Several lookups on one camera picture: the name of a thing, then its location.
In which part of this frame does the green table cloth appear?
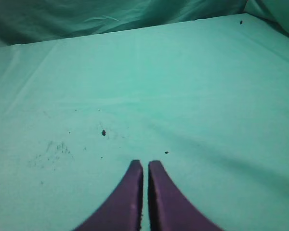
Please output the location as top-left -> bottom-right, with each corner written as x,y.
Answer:
0,14 -> 289,231

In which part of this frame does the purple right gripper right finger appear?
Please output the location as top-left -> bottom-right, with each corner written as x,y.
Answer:
148,160 -> 221,231

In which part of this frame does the green backdrop cloth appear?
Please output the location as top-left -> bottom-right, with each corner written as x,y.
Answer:
0,0 -> 289,47

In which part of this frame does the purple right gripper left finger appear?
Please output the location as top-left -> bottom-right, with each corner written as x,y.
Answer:
75,160 -> 144,231

